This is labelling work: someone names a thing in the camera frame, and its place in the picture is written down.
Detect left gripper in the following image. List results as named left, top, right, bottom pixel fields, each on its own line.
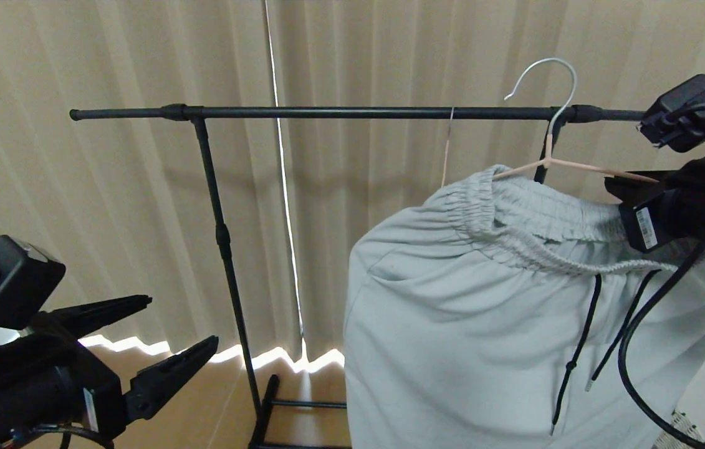
left=0, top=294, right=220, bottom=449

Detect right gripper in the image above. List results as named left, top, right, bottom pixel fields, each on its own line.
left=619, top=159, right=705, bottom=263

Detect pink clothes hanger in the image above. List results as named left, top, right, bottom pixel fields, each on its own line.
left=492, top=58, right=659, bottom=186
left=441, top=107, right=456, bottom=188

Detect pale grey shorts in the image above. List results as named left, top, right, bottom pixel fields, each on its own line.
left=343, top=164, right=705, bottom=449

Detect white laundry basket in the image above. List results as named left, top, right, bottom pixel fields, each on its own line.
left=653, top=408, right=705, bottom=449

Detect black clothes rack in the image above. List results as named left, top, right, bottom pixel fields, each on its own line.
left=69, top=103, right=646, bottom=449

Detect beige curtain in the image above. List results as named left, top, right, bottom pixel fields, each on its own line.
left=0, top=0, right=705, bottom=375

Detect black cable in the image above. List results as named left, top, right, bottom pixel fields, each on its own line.
left=9, top=423, right=115, bottom=449
left=617, top=103, right=705, bottom=449

